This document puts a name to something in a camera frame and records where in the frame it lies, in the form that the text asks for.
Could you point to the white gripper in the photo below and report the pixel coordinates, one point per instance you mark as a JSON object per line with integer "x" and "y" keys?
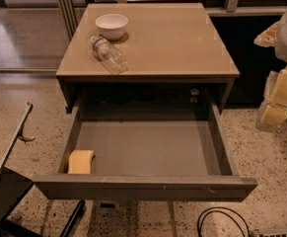
{"x": 274, "y": 114}

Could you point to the yellow sponge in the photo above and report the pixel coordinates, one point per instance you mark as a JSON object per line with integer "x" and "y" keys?
{"x": 80, "y": 162}

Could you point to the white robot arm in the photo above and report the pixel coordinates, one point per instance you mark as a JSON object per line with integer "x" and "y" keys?
{"x": 280, "y": 49}

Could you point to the open grey top drawer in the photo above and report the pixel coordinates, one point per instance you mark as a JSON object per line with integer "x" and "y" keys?
{"x": 148, "y": 151}

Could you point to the brown glass-top cabinet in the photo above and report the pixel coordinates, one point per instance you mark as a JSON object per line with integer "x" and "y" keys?
{"x": 166, "y": 42}

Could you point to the white ceramic bowl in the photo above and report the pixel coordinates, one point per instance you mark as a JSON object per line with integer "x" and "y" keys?
{"x": 111, "y": 26}

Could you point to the clear plastic water bottle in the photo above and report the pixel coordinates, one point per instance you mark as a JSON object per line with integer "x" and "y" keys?
{"x": 110, "y": 57}

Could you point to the grey metal bar with hook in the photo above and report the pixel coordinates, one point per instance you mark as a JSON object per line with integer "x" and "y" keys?
{"x": 18, "y": 134}

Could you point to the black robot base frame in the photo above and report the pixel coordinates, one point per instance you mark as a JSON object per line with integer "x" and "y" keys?
{"x": 13, "y": 187}

